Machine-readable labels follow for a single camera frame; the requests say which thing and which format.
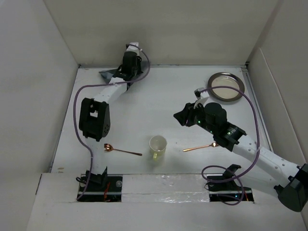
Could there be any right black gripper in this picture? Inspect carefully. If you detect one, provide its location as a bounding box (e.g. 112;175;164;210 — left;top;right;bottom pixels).
173;100;216;135

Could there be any grey cloth placemat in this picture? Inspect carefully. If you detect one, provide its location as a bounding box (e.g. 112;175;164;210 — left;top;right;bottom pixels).
99;61;149;83

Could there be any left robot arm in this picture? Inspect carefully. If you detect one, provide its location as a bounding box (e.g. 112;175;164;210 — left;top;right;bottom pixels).
73;50;146;181

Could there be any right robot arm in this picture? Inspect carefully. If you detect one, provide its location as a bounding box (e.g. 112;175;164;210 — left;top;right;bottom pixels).
173;103;308;212

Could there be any copper fork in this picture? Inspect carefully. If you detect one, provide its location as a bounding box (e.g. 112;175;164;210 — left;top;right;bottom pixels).
182;142;219;152

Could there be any yellow mug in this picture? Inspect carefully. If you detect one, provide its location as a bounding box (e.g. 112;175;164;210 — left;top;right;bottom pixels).
149;135;167;161

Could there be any round metal plate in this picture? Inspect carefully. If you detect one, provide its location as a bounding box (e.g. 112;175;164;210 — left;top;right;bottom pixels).
207;72;245;102

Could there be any copper spoon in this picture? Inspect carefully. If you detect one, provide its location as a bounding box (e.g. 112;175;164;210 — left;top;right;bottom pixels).
104;143;142;156

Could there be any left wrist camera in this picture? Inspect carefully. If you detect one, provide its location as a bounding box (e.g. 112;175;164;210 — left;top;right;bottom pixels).
126;42;140;52

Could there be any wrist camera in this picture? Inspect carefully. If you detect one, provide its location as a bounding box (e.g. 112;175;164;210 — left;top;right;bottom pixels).
126;42;140;52
193;88;210;109

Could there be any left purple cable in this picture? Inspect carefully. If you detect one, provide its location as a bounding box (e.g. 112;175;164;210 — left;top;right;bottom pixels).
73;45;151;200

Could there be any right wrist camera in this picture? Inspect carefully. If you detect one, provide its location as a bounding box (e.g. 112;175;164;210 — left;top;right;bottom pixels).
193;88;210;109

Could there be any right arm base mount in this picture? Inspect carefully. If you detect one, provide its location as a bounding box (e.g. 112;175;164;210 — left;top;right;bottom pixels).
204;164;254;205

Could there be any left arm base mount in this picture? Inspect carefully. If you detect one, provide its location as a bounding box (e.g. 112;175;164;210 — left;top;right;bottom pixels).
76;167;123;203

